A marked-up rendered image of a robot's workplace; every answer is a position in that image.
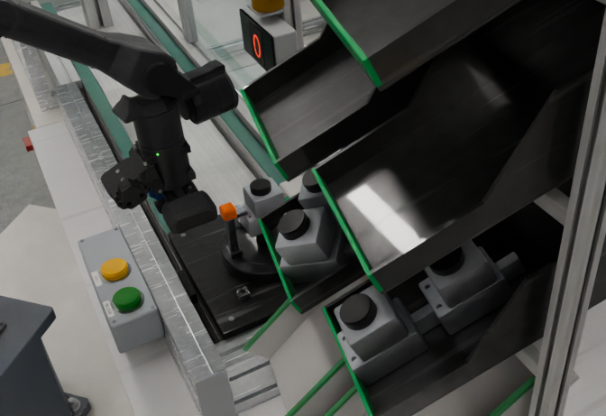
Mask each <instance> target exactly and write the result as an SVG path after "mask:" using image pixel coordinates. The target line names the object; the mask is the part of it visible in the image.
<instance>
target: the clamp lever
mask: <svg viewBox="0 0 606 416"><path fill-rule="evenodd" d="M219 211H220V215H221V217H222V218H223V220H224V221H225V231H226V237H227V243H228V246H229V248H230V250H231V251H234V250H236V249H239V246H238V240H237V234H236V228H235V222H234V219H235V218H239V217H242V216H245V215H248V213H247V210H246V209H245V208H244V207H241V208H235V206H234V204H233V203H232V202H228V203H225V204H223V205H221V206H219Z"/></svg>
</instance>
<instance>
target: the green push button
mask: <svg viewBox="0 0 606 416"><path fill-rule="evenodd" d="M141 301H142V295H141V293H140V291H139V290H138V289H137V288H134V287H124V288H122V289H120V290H119V291H117V292H116V293H115V294H114V296H113V304H114V306H115V308H116V309H118V310H121V311H127V310H132V309H134V308H136V307H137V306H138V305H139V304H140V303H141Z"/></svg>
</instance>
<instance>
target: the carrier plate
mask: <svg viewBox="0 0 606 416"><path fill-rule="evenodd" d="M224 233H225V221H224V220H223V218H222V217H221V215H217V219H216V220H213V221H210V222H208V223H205V224H203V225H200V226H196V227H193V228H190V229H188V230H187V231H186V232H184V233H181V234H179V233H177V234H173V233H171V232H169V233H168V237H169V240H170V244H171V246H172V247H173V249H174V251H175V253H176V255H177V257H178V258H179V260H180V262H181V264H182V266H183V267H184V269H185V271H186V273H187V275H188V277H189V279H190V280H191V282H192V284H193V285H194V287H195V289H196V291H197V294H198V295H199V297H200V299H201V300H202V302H203V304H204V305H205V307H206V309H207V312H208V314H209V315H210V317H211V319H212V320H213V322H214V324H215V325H216V328H217V330H218V332H219V334H220V335H221V337H222V339H223V340H226V339H228V338H230V337H233V336H236V335H238V334H240V333H243V332H244V331H247V330H249V329H252V328H255V327H258V326H260V325H262V324H264V323H266V322H267V321H268V319H269V318H270V317H271V316H272V315H273V314H274V313H275V312H276V311H277V310H278V308H279V307H280V306H281V305H282V304H283V303H284V302H285V301H286V300H287V299H288V296H287V293H286V292H285V289H284V287H283V284H282V282H274V283H252V282H245V281H242V280H240V279H238V278H236V277H234V276H233V275H232V274H230V273H229V272H228V271H227V270H226V269H225V266H224V264H223V262H222V256H221V252H220V242H221V239H222V236H223V234H224ZM244 286H246V287H247V289H248V290H249V292H250V293H251V298H249V299H247V300H243V301H240V300H239V298H238V297H237V295H236V290H238V289H240V288H242V287H244Z"/></svg>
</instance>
